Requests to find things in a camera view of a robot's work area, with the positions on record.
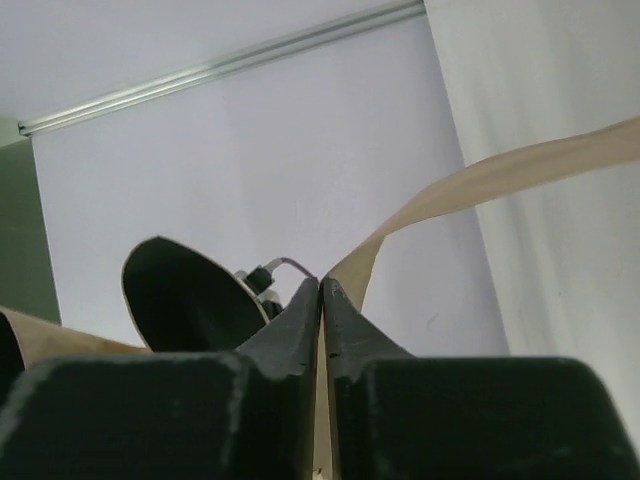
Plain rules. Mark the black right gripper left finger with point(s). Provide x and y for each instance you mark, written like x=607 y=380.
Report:
x=246 y=413

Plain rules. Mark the beige and black folding umbrella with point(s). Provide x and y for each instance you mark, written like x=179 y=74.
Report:
x=181 y=302

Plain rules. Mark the left aluminium frame post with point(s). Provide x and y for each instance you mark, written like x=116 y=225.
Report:
x=229 y=64

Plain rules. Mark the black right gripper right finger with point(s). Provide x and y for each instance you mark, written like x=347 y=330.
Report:
x=398 y=416

